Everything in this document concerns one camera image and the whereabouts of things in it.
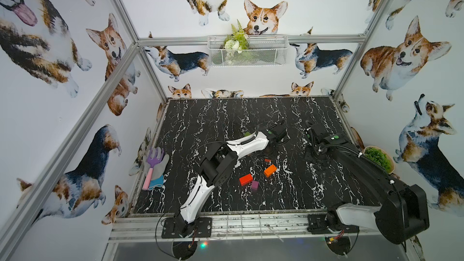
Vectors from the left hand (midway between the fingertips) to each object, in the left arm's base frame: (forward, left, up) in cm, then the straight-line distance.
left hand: (273, 155), depth 93 cm
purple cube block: (-14, +10, -2) cm, 18 cm away
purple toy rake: (-1, +62, -2) cm, 62 cm away
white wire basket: (+41, +5, +34) cm, 53 cm away
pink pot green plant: (-8, -44, +11) cm, 47 cm away
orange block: (-8, +3, 0) cm, 9 cm away
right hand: (-6, -15, +9) cm, 18 cm away
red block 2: (-12, +14, 0) cm, 19 cm away
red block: (-2, +3, -1) cm, 4 cm away
